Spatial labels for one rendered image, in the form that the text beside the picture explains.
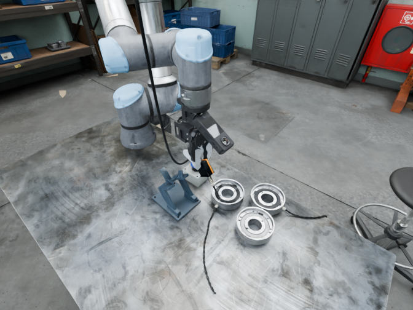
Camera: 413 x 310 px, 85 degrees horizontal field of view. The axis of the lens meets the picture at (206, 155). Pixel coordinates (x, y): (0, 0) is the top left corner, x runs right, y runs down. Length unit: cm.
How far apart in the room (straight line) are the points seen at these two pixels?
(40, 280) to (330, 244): 154
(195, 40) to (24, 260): 169
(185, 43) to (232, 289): 55
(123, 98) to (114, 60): 34
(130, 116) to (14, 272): 128
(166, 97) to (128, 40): 38
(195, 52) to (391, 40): 363
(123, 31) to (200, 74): 20
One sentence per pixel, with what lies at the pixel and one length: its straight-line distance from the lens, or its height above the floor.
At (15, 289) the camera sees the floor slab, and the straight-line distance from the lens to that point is 182.
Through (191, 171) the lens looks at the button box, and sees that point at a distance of 78.
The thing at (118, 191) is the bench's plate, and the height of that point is 80.
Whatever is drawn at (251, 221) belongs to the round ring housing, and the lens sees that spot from 70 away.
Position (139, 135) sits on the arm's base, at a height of 86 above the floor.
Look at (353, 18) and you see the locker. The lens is 371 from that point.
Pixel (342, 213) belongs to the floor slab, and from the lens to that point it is 197.
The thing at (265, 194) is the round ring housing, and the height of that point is 82.
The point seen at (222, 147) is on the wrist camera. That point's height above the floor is 105.
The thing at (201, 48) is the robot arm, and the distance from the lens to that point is 49.
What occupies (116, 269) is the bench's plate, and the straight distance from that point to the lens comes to 68.
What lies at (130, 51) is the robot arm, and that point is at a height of 124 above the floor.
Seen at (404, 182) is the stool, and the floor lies 62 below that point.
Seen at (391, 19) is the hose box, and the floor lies 86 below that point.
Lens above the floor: 139
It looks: 40 degrees down
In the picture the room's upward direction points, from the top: straight up
